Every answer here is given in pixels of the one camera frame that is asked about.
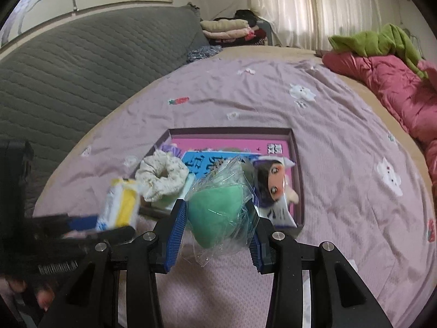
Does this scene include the yellow white wipes packet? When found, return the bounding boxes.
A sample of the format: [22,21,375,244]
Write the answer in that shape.
[96,178,141,231]

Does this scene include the white floral scrunchie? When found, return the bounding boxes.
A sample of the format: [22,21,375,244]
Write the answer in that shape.
[135,150,189,202]

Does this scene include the cartoon doll face packet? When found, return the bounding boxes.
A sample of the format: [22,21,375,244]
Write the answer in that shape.
[252,156,299,228]

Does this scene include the green sponge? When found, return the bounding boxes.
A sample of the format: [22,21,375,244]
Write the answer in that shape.
[185,156,258,267]

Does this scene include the lilac patterned bed sheet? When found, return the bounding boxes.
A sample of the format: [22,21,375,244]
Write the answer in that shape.
[34,58,436,327]

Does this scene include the purple satin scrunchie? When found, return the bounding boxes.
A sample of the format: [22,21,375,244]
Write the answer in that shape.
[159,144,182,158]

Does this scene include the grey quilted sofa cover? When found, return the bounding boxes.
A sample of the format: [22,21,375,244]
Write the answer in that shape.
[1,4,207,215]

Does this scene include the shallow purple cardboard box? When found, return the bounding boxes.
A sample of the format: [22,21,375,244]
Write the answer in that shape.
[145,127,305,238]

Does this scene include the pink blue children's book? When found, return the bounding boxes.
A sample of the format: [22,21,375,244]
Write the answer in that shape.
[170,136,298,190]

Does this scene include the pink quilted comforter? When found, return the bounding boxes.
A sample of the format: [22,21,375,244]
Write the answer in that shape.
[322,52,437,195]

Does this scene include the blue patterned cloth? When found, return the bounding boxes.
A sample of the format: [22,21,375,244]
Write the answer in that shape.
[187,45,222,64]

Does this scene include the green fleece garment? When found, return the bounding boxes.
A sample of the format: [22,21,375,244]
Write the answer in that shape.
[328,24,428,79]

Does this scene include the stack of folded clothes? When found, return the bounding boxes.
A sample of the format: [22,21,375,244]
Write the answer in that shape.
[200,10,273,48]

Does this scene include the white window curtains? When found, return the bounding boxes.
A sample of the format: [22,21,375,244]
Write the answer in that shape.
[250,0,401,50]

